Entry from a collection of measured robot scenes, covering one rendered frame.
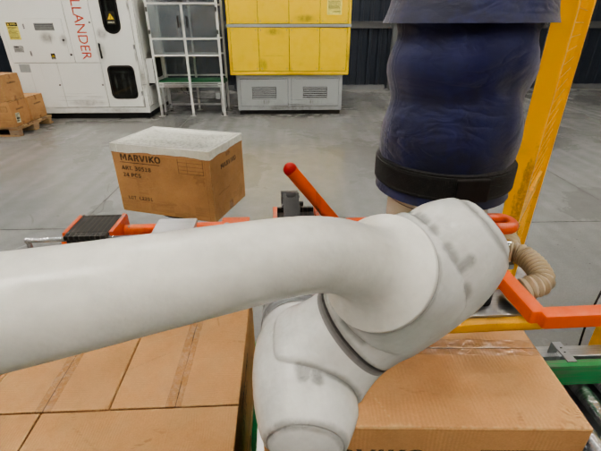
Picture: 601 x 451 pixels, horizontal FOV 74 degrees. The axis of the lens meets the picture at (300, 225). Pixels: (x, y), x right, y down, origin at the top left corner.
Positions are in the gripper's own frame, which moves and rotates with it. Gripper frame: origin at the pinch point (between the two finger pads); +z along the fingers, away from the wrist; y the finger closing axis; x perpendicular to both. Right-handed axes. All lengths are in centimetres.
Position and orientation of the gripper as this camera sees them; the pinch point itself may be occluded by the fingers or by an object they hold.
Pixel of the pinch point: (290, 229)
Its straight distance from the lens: 71.4
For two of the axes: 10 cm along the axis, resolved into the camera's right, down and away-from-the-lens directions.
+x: 10.0, -0.3, 0.6
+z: -0.6, -4.6, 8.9
